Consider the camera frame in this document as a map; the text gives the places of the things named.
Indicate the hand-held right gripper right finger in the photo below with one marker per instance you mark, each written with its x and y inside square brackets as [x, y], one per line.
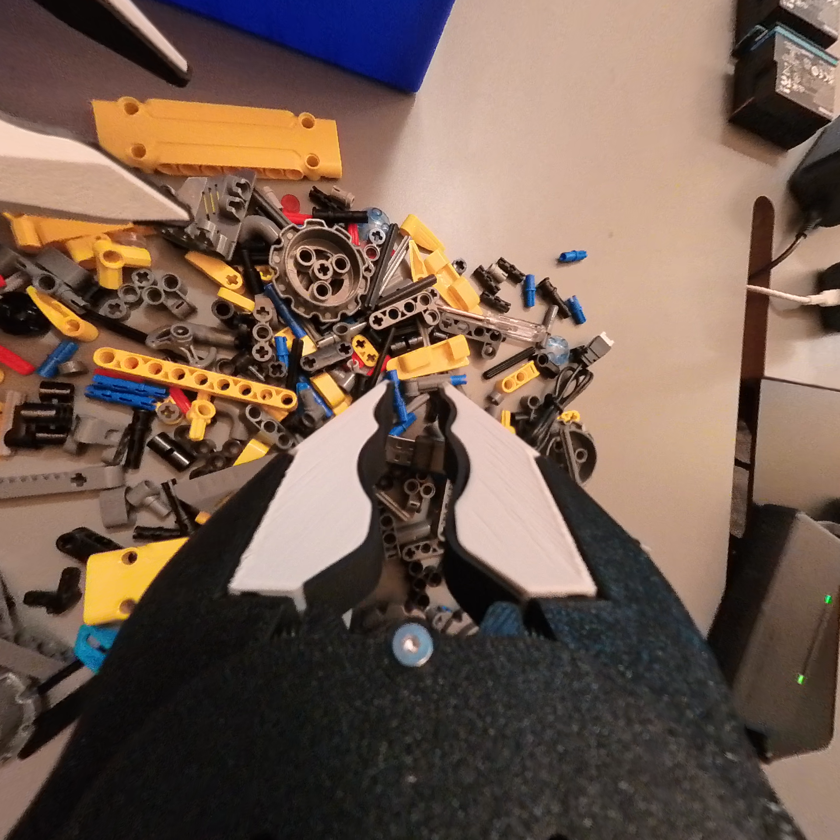
[525, 525]

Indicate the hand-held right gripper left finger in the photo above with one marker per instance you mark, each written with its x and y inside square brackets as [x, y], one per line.
[308, 525]

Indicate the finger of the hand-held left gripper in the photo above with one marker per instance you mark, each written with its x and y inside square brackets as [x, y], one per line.
[138, 39]
[79, 177]

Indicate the pile of toy brick pieces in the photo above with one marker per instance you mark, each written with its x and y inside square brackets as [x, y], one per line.
[321, 269]

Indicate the dark grey toothed wheel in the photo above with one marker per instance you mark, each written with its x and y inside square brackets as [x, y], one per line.
[13, 715]

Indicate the yellow flat brick panel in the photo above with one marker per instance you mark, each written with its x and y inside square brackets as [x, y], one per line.
[216, 138]
[111, 584]

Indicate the blue plastic storage bin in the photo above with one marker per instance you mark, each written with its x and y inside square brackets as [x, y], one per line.
[328, 26]

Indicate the cyan brick separator tool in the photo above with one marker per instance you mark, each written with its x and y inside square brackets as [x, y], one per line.
[92, 646]

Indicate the black power adapter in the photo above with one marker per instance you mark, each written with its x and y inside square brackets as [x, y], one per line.
[774, 623]

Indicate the long black brick beam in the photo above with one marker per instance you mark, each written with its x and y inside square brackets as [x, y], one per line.
[62, 718]

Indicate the black two-slot battery charger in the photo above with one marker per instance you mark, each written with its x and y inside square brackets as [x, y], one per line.
[830, 295]

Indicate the black open-lid battery charger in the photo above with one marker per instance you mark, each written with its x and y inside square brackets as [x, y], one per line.
[820, 170]

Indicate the black camera battery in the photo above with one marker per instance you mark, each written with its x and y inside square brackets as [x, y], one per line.
[781, 85]
[807, 16]

